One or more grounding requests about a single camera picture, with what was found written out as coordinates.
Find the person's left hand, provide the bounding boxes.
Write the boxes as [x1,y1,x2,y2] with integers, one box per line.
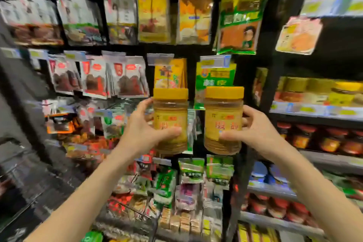
[119,98,182,161]

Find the person's right hand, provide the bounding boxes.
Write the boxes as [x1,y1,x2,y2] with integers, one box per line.
[220,105,285,163]

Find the yellow-lidded seasoning jar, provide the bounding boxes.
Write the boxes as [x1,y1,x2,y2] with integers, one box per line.
[153,88,189,155]
[204,86,244,156]

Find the person's right forearm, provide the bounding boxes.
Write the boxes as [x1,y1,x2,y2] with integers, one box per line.
[267,145,363,242]

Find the person's left forearm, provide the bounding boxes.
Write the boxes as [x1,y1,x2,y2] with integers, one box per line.
[24,145,137,242]

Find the green-topped clear packet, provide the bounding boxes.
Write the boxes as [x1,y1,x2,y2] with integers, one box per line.
[206,155,235,187]
[178,158,205,184]

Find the blue-lidded containers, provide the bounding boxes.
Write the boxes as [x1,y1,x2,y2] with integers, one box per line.
[250,161,288,186]

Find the green and white hanging packet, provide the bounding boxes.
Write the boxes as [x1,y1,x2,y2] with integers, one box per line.
[154,166,177,206]

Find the olive narrow hanging packet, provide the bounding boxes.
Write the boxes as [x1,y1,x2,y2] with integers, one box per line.
[252,67,269,107]

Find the yellow packet with house print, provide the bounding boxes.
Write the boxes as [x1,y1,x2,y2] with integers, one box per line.
[154,58,188,90]

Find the green and white spice packet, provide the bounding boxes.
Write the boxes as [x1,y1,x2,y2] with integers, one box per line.
[194,62,237,110]

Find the red-label packet of dark dates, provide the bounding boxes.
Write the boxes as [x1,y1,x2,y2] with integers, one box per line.
[80,56,110,99]
[109,56,150,99]
[48,55,83,95]

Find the purple and clear packet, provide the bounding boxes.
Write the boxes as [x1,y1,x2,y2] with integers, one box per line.
[175,183,201,212]

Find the white and blue price tag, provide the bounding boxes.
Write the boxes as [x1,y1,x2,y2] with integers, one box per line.
[200,55,232,69]
[147,53,175,66]

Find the black metal shelf rack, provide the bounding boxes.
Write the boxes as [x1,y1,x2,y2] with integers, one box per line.
[224,0,363,242]

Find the row of red-capped jars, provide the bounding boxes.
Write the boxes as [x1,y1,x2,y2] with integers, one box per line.
[241,193,319,228]

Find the row of small tan boxes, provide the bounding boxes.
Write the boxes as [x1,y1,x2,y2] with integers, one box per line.
[159,208,202,235]

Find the row of red-lidded sauce jars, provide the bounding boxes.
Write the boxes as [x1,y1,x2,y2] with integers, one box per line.
[276,122,363,157]

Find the row of yellow-lidded jars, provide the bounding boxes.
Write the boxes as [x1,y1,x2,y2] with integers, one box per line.
[275,77,363,108]

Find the row of yellow flat packets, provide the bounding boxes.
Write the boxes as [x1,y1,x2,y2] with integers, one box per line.
[238,223,280,242]

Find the orange-framed dark packet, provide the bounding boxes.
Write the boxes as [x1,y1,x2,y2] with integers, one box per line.
[46,113,76,134]

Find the green packet with cartoon face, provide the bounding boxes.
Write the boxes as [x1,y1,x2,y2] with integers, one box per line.
[213,0,269,55]

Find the yellow hanging spice packet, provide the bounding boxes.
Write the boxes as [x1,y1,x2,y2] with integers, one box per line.
[136,0,171,44]

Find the orange hanging spice packet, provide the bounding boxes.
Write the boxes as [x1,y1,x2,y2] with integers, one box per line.
[176,0,214,45]

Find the pink and yellow flat packet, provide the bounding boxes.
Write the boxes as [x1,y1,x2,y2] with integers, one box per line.
[275,16,324,55]

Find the white and green dried-goods packet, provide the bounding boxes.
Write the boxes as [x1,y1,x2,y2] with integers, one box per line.
[57,0,107,47]

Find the white packets of dark mushrooms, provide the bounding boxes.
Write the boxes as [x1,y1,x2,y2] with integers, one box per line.
[0,0,64,46]

